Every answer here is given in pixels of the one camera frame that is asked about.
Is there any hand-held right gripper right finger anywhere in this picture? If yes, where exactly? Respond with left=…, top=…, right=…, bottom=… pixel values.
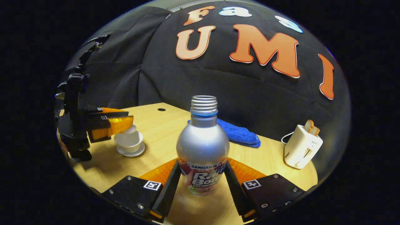
left=223, top=158, right=305, bottom=222

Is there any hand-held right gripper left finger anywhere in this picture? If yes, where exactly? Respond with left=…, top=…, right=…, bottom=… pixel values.
left=102, top=159, right=182, bottom=223

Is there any white teacup lid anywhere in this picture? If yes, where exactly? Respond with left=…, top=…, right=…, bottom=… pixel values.
left=120, top=124, right=138, bottom=135

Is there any white teacup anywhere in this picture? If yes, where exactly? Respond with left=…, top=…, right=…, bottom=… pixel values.
left=113, top=131, right=143, bottom=153

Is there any silver water bottle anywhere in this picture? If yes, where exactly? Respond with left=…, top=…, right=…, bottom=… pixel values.
left=176, top=95, right=230, bottom=197

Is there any white saucer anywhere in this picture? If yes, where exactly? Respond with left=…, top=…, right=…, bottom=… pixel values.
left=116, top=142, right=146, bottom=157

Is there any blue towel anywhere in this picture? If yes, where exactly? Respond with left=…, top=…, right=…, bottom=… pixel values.
left=187, top=118, right=262, bottom=148

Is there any white toaster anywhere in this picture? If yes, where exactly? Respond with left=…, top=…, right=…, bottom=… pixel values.
left=284, top=124, right=324, bottom=170

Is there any white toaster cable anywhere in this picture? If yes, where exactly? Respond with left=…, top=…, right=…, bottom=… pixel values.
left=281, top=131, right=296, bottom=145

